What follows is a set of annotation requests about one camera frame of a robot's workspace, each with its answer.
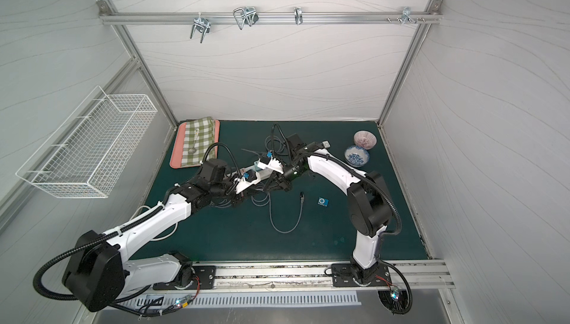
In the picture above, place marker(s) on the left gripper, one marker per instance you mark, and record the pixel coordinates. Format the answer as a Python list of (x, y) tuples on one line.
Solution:
[(259, 182)]

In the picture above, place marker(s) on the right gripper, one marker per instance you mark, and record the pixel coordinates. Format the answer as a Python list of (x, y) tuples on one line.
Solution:
[(280, 178)]

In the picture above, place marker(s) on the teal USB charger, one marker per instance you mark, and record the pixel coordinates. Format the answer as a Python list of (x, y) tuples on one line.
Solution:
[(259, 165)]

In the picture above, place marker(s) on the blue mp3 player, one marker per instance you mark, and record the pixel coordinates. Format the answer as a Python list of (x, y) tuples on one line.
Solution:
[(323, 202)]

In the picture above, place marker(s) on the white colourful power strip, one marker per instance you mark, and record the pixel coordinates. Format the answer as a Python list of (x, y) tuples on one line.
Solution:
[(265, 174)]

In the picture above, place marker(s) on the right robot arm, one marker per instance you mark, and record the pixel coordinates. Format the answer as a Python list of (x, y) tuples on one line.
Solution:
[(371, 209)]

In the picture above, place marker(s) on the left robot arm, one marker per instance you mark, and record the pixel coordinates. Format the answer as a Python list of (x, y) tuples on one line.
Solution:
[(99, 271)]

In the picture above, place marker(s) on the pink tray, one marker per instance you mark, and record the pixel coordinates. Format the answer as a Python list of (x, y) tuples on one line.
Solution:
[(175, 161)]

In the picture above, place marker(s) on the green checkered cloth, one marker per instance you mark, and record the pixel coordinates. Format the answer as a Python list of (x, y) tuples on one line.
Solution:
[(206, 138)]

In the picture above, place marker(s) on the blue patterned bowl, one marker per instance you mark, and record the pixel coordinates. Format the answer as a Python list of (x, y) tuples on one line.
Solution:
[(356, 156)]

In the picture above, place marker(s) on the pink striped bowl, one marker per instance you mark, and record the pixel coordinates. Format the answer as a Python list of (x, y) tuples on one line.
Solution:
[(365, 139)]

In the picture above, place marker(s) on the metal crossbar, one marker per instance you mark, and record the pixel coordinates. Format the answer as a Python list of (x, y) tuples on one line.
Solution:
[(293, 17)]

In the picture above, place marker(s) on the spoon with white handle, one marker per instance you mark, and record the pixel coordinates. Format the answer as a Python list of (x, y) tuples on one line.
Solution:
[(192, 150)]

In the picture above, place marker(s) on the aluminium front rail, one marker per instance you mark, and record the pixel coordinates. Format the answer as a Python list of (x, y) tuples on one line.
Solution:
[(286, 276)]

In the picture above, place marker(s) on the white wire basket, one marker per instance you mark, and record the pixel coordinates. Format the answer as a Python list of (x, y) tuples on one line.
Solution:
[(85, 156)]

